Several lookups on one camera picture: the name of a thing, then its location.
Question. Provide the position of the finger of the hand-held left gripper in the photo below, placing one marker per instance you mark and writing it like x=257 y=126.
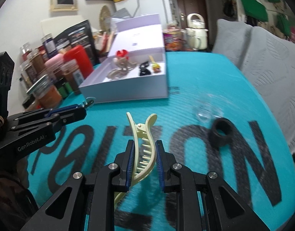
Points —
x=63 y=109
x=73 y=118

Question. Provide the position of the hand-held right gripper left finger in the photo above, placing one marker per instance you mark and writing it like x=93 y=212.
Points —
x=130 y=166

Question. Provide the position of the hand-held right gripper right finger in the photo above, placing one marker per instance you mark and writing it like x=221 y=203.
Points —
x=160 y=166

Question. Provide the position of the pale yellow claw clip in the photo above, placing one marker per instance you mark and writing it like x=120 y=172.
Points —
x=140 y=128

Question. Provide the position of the white lidded gift box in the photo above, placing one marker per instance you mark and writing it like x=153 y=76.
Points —
x=128 y=89

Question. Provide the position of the pearly white claw clip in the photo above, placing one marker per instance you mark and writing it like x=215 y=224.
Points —
x=118 y=73

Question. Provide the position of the black hair clip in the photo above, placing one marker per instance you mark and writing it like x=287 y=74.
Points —
x=144 y=68

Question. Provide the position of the person's left forearm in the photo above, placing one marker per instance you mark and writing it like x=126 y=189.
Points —
x=10 y=197

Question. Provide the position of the group of spice jars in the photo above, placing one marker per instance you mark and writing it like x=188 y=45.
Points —
x=46 y=91

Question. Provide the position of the red plastic canister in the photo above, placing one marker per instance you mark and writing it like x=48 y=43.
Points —
x=77 y=60

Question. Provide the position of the black hair band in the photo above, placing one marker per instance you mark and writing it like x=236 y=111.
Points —
x=216 y=137

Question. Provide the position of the clear hair clip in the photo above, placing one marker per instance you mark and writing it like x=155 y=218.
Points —
x=205 y=115

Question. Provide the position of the black printed bag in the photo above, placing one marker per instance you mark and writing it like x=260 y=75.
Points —
x=75 y=33

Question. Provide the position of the red paper packet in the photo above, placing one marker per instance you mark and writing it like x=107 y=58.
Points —
x=106 y=42

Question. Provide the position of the red hair clip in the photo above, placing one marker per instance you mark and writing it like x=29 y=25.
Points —
x=122 y=53

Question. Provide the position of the colourful hair clip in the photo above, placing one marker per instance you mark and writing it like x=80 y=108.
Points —
x=156 y=67

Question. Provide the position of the grey plastic bag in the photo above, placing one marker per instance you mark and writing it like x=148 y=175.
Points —
x=121 y=14

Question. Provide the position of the purple instant noodle cup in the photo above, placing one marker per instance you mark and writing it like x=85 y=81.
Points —
x=174 y=42

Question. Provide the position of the glass mug with cat print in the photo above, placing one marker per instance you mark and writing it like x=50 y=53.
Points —
x=192 y=39

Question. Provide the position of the clear candy jar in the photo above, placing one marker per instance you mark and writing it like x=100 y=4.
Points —
x=172 y=26

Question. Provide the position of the white fridge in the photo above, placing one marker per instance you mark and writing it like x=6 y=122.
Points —
x=150 y=4

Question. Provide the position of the grey leaf-pattern cushion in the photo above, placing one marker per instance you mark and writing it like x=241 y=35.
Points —
x=275 y=77
x=231 y=41

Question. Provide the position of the white kettle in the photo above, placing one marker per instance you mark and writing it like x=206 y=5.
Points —
x=198 y=21

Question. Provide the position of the brown door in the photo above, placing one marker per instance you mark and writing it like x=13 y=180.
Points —
x=190 y=4

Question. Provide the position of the dark hanging bag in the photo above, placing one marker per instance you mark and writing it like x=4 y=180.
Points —
x=229 y=4

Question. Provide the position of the green bag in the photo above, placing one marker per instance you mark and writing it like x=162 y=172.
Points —
x=254 y=8

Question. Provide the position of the cream wall panel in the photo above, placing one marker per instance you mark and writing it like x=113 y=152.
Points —
x=64 y=1

